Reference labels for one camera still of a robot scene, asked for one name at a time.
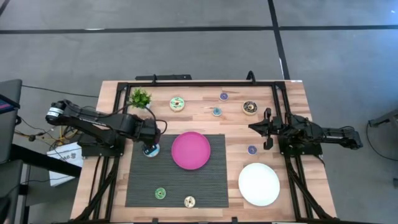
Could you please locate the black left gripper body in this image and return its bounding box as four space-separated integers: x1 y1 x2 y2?
135 116 162 146

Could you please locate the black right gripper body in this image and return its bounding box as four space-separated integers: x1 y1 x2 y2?
264 108 289 151

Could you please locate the large light blue donut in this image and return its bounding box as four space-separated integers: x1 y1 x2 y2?
142 142 161 158

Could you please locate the large chocolate donut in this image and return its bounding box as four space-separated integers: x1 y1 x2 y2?
242 100 259 116

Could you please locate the large green zigzag donut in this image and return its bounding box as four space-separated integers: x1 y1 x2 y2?
169 96 186 113

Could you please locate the grey woven placemat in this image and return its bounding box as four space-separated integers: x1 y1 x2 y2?
125 133 229 208

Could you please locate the green plant in white pot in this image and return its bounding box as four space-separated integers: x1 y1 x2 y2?
127 88 153 110

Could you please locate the pink round plate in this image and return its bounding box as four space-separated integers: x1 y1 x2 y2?
171 131 211 170

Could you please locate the white round plate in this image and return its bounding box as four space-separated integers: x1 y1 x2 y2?
238 162 280 207

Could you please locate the white cardboard box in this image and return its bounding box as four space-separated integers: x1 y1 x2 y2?
46 142 84 187

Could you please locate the black floor stand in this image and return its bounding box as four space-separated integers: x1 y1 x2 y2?
368 108 398 128

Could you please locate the dark grey laptop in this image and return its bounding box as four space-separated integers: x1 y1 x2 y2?
0 79 23 164

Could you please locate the black camera bar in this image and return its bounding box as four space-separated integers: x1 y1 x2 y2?
135 73 193 81

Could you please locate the black aluminium table frame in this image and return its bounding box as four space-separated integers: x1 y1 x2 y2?
70 79 338 224

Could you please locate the black floor cable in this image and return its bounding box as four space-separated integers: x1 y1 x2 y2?
21 85 99 98

